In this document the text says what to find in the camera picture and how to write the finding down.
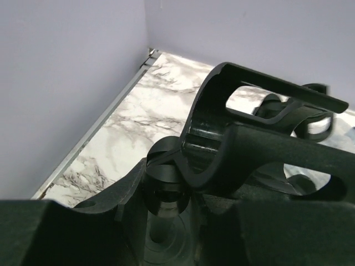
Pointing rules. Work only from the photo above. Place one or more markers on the black stand holding white microphone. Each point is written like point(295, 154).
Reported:
point(245, 128)

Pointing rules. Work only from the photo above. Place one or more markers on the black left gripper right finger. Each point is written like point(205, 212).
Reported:
point(260, 227)

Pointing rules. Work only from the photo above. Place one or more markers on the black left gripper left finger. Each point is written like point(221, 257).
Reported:
point(106, 229)

